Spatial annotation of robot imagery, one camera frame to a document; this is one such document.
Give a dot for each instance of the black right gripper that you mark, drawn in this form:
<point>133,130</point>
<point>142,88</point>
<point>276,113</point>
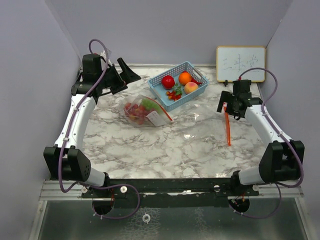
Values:
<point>226,96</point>

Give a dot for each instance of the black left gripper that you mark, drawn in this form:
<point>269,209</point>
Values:
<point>127,75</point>

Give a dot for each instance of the red strawberry bunch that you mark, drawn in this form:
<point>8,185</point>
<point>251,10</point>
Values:
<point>130,108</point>

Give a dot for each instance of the green grape bunch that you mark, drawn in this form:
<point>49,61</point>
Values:
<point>150,104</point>

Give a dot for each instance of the clear zip bag orange zipper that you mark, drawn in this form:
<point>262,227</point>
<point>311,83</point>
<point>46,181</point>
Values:
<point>156,118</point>

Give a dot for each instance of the red apple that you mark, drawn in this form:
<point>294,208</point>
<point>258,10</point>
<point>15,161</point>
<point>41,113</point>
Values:
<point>168,82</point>

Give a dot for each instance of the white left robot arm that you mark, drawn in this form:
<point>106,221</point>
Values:
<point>65,159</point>

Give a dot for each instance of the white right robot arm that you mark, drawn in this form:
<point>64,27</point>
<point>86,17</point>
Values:
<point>283,156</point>

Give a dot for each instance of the blue plastic basket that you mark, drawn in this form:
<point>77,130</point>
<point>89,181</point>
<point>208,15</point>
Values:
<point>157,89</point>

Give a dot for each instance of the peach fruit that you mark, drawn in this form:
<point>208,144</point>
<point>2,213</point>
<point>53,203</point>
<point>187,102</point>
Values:
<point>190,87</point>

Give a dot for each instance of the orange fruit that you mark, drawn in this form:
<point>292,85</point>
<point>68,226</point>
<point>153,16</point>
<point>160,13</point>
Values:
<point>184,78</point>

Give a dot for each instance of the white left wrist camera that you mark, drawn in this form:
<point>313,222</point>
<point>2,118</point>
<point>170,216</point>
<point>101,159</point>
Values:
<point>106,54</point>

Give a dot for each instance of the small whiteboard wooden frame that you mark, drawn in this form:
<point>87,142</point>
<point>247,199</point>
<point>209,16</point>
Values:
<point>233,61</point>

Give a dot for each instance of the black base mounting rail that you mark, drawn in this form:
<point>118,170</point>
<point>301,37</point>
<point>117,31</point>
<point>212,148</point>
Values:
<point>169,192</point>

